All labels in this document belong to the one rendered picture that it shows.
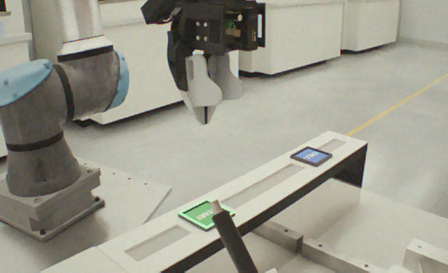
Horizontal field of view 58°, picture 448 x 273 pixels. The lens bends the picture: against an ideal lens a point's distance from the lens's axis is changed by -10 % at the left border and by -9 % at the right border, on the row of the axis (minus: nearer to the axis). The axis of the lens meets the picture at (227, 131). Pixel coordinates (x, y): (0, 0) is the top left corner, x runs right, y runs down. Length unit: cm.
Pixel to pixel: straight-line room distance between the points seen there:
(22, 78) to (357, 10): 626
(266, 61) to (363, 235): 430
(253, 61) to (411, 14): 449
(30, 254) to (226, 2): 57
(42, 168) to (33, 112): 11
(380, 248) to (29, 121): 67
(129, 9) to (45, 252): 319
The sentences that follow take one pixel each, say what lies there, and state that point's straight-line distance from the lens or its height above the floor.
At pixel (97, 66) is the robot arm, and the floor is 111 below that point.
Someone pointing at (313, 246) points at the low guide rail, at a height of 85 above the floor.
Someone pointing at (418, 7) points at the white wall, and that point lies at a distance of 878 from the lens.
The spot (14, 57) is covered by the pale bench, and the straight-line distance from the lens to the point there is 316.
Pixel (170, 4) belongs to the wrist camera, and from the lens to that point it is 53.
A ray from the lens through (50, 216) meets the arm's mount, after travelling 84.
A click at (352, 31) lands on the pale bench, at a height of 37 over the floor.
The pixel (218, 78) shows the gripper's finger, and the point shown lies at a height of 115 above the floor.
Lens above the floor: 128
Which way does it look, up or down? 21 degrees down
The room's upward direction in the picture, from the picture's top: straight up
